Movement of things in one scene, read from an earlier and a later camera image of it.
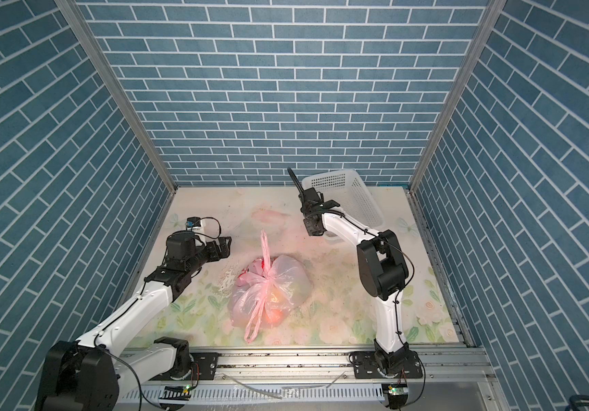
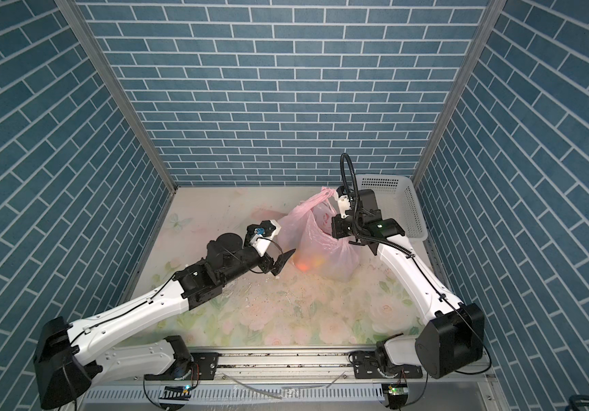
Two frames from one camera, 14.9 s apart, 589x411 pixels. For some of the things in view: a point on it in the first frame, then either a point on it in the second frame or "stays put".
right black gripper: (307, 224) → (337, 232)
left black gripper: (224, 250) → (275, 267)
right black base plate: (365, 366) stays put
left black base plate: (205, 366) stays put
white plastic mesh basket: (349, 190) → (397, 199)
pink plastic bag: (267, 288) → (306, 232)
